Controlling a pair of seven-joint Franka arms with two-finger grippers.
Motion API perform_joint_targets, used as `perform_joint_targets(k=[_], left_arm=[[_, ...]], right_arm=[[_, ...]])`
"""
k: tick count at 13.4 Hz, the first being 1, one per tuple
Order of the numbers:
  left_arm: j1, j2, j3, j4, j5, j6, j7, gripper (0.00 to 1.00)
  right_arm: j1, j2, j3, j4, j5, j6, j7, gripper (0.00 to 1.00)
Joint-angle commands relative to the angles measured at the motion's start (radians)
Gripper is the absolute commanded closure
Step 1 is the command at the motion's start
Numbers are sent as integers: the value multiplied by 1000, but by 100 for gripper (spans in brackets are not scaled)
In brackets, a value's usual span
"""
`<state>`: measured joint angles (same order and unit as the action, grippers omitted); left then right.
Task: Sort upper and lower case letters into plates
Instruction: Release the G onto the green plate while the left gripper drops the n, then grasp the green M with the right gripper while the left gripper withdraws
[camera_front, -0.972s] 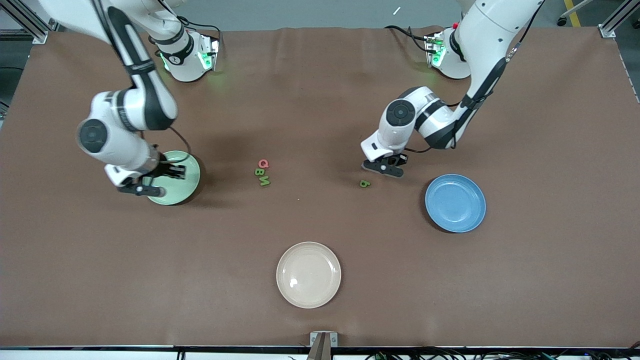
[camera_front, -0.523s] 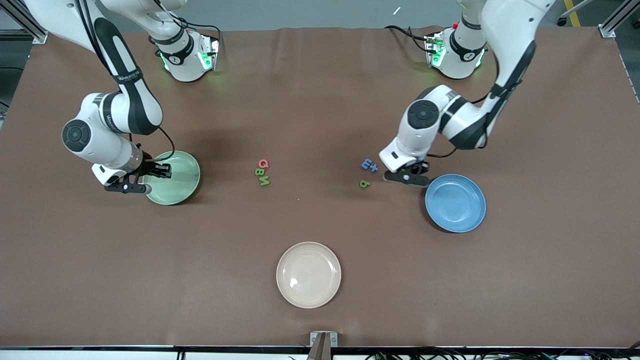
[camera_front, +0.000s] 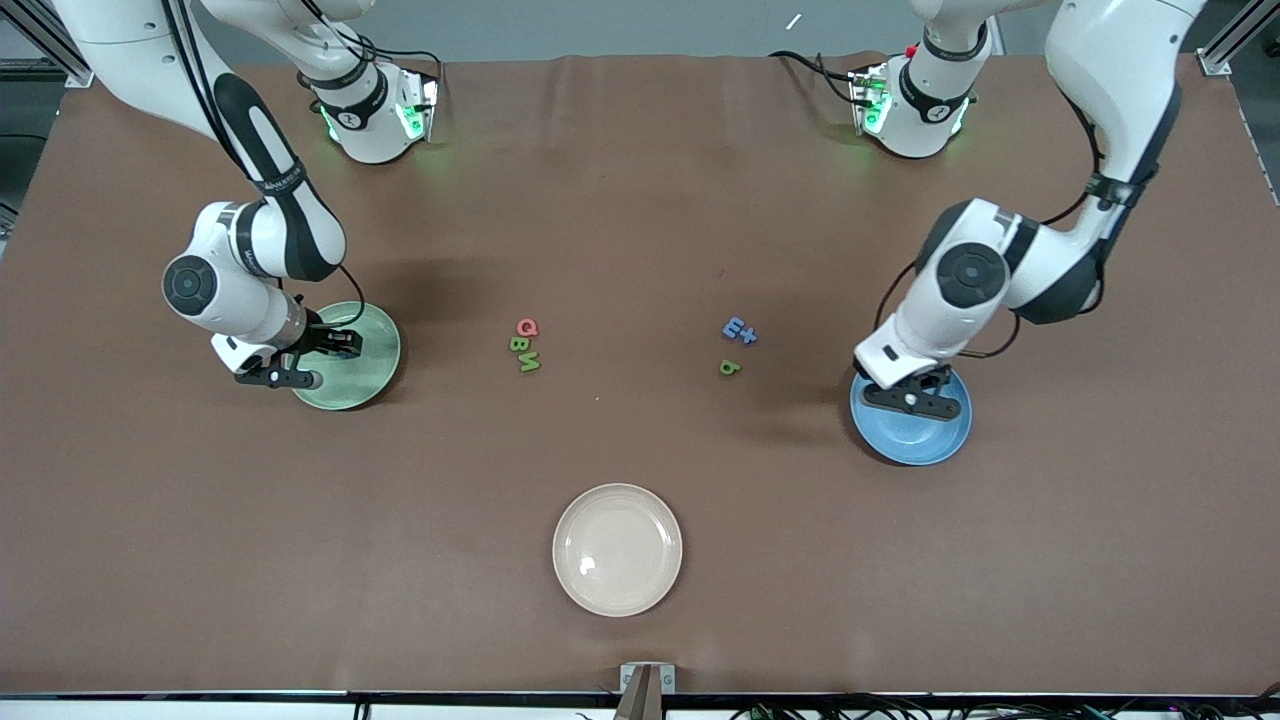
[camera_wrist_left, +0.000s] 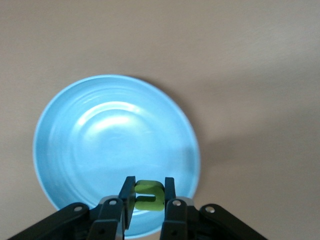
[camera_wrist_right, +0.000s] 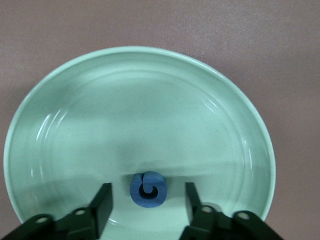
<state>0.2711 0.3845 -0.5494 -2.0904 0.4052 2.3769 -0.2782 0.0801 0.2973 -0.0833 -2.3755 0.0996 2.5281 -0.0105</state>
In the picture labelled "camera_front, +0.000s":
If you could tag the light green plate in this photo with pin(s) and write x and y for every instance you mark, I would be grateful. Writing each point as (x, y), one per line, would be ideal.
(365, 385)

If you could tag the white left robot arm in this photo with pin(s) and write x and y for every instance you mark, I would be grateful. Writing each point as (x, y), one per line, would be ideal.
(1060, 270)

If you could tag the pink foam letter Q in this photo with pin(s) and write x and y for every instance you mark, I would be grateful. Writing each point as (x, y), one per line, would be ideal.
(521, 327)

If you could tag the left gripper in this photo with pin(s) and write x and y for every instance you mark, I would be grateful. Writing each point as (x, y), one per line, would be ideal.
(859, 369)

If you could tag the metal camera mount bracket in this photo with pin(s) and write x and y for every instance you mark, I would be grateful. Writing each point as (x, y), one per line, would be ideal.
(647, 678)

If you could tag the cream plate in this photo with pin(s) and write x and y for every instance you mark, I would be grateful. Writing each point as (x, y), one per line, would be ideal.
(617, 550)

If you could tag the blue plate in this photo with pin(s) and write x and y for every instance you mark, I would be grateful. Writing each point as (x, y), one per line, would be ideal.
(915, 445)

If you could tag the brown table cover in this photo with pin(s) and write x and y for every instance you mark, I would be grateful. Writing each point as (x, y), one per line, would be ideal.
(640, 200)

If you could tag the blue foam letter E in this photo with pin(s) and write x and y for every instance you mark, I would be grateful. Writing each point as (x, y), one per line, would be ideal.
(735, 327)

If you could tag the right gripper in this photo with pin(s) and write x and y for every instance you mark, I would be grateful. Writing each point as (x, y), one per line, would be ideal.
(322, 339)

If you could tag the green foam letter N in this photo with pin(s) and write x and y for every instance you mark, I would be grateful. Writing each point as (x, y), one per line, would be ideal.
(528, 362)

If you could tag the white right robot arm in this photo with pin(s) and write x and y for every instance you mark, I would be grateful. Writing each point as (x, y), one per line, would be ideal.
(290, 240)

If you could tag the metal base connector bracket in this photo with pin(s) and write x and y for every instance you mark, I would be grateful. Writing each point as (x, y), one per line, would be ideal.
(868, 100)
(420, 105)

